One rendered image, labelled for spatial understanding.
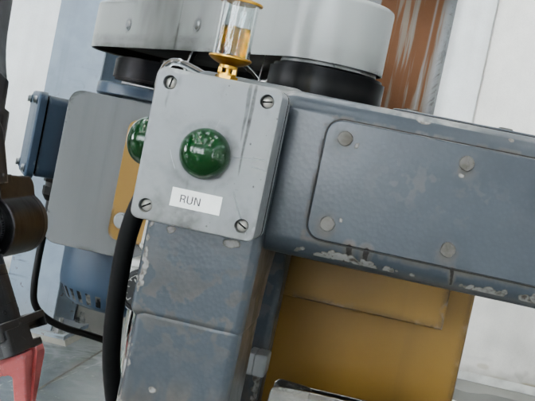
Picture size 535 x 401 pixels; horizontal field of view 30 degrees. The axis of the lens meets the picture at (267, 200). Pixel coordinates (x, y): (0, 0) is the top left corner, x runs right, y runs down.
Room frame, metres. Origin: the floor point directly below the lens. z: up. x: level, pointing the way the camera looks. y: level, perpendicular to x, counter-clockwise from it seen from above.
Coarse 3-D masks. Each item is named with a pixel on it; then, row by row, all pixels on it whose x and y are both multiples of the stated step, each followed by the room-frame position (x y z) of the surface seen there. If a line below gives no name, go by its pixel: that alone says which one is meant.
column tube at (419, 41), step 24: (384, 0) 1.11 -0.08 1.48; (408, 0) 1.11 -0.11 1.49; (432, 0) 1.10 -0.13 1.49; (456, 0) 1.11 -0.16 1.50; (408, 24) 1.11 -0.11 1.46; (432, 24) 1.10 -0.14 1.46; (408, 48) 1.11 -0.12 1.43; (432, 48) 1.10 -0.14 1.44; (384, 72) 1.11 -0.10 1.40; (408, 72) 1.11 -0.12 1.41; (432, 72) 1.10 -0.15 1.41; (384, 96) 1.11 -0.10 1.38; (408, 96) 1.11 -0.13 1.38; (432, 96) 1.10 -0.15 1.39
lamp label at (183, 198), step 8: (176, 192) 0.58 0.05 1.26; (184, 192) 0.58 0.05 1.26; (192, 192) 0.58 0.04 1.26; (176, 200) 0.58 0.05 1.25; (184, 200) 0.58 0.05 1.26; (192, 200) 0.58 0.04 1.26; (200, 200) 0.58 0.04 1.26; (208, 200) 0.58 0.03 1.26; (216, 200) 0.58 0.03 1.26; (192, 208) 0.58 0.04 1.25; (200, 208) 0.58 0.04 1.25; (208, 208) 0.58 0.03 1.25; (216, 208) 0.58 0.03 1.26
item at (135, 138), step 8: (144, 120) 0.60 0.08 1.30; (136, 128) 0.59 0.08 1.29; (144, 128) 0.59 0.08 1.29; (128, 136) 0.60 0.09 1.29; (136, 136) 0.59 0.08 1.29; (144, 136) 0.59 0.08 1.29; (128, 144) 0.60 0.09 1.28; (136, 144) 0.59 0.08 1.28; (128, 152) 0.60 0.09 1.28; (136, 152) 0.59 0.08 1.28; (136, 160) 0.60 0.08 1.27
